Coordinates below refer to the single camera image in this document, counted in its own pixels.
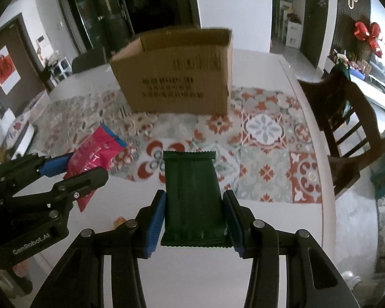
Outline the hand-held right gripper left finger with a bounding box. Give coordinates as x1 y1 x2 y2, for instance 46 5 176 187
30 190 167 308

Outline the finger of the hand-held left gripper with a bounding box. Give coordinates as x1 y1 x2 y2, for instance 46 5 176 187
0 154 74 203
13 167 110 222

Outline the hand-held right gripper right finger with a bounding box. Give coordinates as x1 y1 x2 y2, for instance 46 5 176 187
223 189 360 308

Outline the pink snack packet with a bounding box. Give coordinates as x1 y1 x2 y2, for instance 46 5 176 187
63 123 126 212

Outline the dark green snack packet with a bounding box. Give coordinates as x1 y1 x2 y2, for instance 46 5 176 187
160 150 229 249

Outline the brown cardboard box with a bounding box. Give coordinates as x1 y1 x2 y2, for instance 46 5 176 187
109 27 234 116

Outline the white slatted basket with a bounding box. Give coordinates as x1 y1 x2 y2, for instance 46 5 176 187
26 90 50 119

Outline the patterned tile table mat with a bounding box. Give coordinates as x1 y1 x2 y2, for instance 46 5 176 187
35 85 323 204

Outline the small white cabinet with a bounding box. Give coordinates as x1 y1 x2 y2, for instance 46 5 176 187
51 58 68 81

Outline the dark upholstered chair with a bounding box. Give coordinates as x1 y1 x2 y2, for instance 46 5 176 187
71 47 107 74

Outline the white shoe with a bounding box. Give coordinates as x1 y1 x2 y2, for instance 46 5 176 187
342 271 361 291

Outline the patterned floor rug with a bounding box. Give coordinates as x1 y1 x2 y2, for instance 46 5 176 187
335 186 385 264

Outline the teal small stool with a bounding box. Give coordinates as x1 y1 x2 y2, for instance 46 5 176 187
370 150 385 199

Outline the dark wooden chair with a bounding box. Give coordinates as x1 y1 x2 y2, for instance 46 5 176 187
298 67 385 199

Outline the dark glass cabinet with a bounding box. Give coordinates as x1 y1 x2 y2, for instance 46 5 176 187
53 0 201 61

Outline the red ribbon bow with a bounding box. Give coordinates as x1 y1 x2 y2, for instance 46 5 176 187
354 22 384 56

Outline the red flower wall picture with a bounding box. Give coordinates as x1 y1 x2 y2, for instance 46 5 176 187
0 45 21 95

